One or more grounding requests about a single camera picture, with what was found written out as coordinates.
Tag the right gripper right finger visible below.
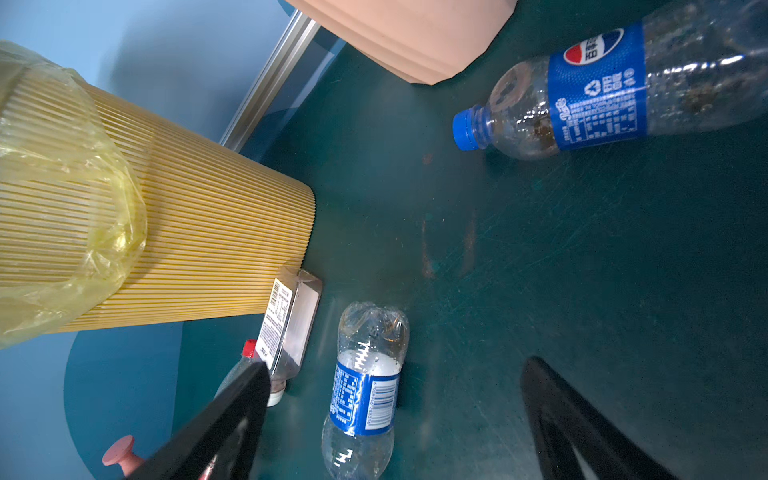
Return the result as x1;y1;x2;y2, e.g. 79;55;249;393
520;356;674;479

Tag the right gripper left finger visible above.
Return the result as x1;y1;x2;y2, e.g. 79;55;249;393
129;361;271;479

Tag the square bottle near bin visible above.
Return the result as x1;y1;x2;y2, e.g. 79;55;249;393
255;266;323;408

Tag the yellow ribbed waste bin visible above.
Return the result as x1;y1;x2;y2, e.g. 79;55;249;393
0;56;317;334

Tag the yellow plastic bin liner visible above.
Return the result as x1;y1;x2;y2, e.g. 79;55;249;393
1;41;147;347

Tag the red label water bottle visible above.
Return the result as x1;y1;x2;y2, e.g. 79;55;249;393
215;339;259;397

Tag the pink watering can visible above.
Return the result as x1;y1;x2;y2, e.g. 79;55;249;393
102;435;145;478

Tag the blue label bottle centre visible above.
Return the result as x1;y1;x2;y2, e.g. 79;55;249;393
321;302;410;479

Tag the Pepsi bottle blue label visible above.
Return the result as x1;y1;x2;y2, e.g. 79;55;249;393
452;1;767;160

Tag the pink ribbed flower pot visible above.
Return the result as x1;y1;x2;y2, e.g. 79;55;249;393
290;0;517;85

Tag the rear aluminium frame rail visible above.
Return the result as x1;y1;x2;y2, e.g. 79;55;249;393
220;1;346;160

